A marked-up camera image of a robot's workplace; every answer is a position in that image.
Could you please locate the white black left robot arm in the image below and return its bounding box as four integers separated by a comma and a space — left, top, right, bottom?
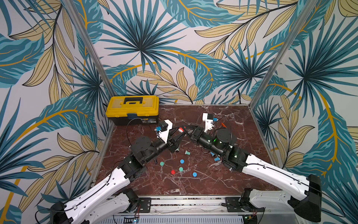
50, 127, 186, 224

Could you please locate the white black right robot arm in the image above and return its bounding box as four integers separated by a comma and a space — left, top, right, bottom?
180, 126, 322, 222

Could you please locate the yellow black toolbox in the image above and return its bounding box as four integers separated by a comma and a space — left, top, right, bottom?
106, 95, 159, 126

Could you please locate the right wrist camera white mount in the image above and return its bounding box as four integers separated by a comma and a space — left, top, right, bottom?
202, 113, 218, 133

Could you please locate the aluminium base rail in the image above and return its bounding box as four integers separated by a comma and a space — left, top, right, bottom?
111, 195, 308, 224

